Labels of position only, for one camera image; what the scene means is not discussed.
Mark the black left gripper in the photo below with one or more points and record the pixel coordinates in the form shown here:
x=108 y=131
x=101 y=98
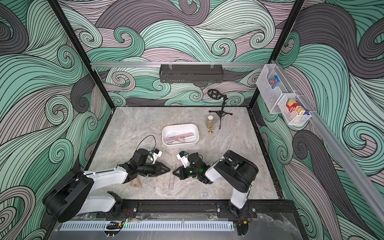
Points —
x=157 y=170

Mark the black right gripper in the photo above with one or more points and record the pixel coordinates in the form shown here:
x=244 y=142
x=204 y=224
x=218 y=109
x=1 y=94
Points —
x=184 y=171

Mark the clear short straight ruler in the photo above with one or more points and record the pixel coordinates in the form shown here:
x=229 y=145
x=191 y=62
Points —
x=171 y=182

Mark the red straight ruler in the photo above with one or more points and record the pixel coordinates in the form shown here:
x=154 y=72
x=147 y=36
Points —
x=180 y=138

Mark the white plastic storage box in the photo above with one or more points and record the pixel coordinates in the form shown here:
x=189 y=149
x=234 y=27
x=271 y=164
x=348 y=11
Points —
x=174 y=130

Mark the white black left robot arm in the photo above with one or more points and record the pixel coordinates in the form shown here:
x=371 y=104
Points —
x=74 y=193

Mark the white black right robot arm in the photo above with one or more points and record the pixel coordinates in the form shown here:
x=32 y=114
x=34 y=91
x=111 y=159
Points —
x=232 y=167

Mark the pink small triangle ruler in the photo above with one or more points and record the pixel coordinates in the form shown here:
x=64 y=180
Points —
x=137 y=183

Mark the spice jar with white lid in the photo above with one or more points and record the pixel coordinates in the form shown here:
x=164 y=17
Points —
x=210 y=122

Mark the black tripod microphone stand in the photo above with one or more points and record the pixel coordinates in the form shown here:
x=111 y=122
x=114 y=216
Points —
x=216 y=95

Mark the red boxes in bin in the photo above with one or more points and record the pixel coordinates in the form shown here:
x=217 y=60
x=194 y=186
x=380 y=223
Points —
x=293 y=106

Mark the blue packet in bin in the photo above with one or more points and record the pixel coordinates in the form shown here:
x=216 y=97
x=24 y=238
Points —
x=273 y=81

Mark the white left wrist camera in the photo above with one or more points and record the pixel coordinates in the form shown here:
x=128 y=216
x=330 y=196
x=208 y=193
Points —
x=142 y=156

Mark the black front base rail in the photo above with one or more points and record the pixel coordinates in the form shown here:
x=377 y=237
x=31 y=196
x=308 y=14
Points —
x=221 y=208

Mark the white perforated cable duct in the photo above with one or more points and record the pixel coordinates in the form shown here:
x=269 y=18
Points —
x=156 y=226

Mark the black wall-mounted tray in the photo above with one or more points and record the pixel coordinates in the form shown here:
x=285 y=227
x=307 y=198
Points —
x=191 y=74

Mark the aluminium wall rail back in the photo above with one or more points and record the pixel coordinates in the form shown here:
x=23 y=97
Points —
x=136 y=64

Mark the aluminium wall rail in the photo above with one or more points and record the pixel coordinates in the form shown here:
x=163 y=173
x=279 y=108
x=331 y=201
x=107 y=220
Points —
x=136 y=64
x=365 y=186

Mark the clear wall bin upper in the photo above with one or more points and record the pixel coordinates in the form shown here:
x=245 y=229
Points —
x=270 y=96

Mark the clear wall bin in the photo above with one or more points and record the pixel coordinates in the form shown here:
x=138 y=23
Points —
x=292 y=119
x=270 y=96

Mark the clear wall bin lower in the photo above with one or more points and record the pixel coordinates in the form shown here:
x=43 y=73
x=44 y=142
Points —
x=292 y=119

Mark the black corner frame post left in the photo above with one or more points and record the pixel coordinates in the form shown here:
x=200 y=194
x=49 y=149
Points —
x=78 y=47

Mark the black corner frame post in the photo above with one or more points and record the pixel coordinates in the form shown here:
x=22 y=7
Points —
x=284 y=15
x=78 y=47

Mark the aluminium wall rail right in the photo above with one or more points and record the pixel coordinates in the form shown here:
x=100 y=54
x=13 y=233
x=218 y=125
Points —
x=365 y=186

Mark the black corner frame post right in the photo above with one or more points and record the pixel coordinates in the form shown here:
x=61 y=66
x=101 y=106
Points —
x=284 y=15

